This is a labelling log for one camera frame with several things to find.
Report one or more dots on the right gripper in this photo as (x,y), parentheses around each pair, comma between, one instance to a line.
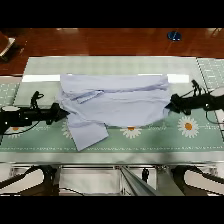
(180,105)

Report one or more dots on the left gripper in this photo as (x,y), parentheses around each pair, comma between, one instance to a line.
(56,113)

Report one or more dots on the light blue shirt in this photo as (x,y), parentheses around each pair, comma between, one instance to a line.
(120,103)

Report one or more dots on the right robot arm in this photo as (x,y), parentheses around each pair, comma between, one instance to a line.
(210,101)

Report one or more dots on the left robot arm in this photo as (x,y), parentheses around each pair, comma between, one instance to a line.
(23,116)

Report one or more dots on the blue round disc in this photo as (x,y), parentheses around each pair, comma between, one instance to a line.
(174,35)

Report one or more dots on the silver frame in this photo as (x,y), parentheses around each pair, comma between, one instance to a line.
(140,186)

